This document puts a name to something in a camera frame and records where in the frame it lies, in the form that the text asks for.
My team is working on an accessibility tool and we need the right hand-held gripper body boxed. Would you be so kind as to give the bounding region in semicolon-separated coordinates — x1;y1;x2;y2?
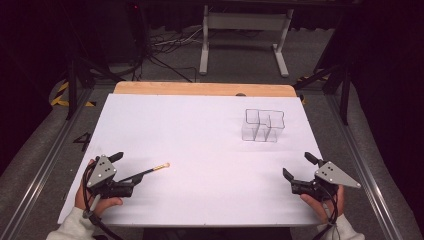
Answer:
291;160;362;203

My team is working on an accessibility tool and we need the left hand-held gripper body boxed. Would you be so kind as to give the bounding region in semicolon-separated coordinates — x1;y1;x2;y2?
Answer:
86;154;135;200

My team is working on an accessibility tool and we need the black pen with gold end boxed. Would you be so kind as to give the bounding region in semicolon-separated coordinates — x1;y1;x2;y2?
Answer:
120;162;171;183

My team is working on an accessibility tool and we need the clear acrylic compartment holder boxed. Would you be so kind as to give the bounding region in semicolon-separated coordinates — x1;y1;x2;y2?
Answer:
241;108;286;144

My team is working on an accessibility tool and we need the person's left hand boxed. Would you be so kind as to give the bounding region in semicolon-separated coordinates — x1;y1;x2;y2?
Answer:
74;158;124;218

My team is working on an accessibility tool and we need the person's right hand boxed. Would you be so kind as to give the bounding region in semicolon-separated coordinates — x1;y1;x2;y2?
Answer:
299;185;345;225

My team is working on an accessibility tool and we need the black tripod stand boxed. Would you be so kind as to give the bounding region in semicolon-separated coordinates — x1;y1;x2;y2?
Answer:
292;61;353;127
64;54;126;121

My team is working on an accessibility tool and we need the black power strip red light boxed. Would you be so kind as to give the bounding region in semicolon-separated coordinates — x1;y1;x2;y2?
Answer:
127;1;148;64

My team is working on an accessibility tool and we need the aluminium floor rail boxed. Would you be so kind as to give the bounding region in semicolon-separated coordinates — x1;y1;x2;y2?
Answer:
0;84;97;240
324;93;406;240

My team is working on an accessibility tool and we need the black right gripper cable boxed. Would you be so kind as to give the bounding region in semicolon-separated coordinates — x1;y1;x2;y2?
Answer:
311;186;340;240

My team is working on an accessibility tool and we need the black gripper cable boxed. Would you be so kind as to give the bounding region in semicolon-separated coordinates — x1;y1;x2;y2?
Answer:
81;162;125;240
311;186;340;240

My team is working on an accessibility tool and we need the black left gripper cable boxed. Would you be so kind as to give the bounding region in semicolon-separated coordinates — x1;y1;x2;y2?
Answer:
81;162;125;240

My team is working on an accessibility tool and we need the tangle of floor cables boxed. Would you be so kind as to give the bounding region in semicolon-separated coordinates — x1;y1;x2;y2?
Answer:
145;25;205;83

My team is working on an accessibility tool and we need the white metal stand frame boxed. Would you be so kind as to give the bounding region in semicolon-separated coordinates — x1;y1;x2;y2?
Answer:
198;4;295;79

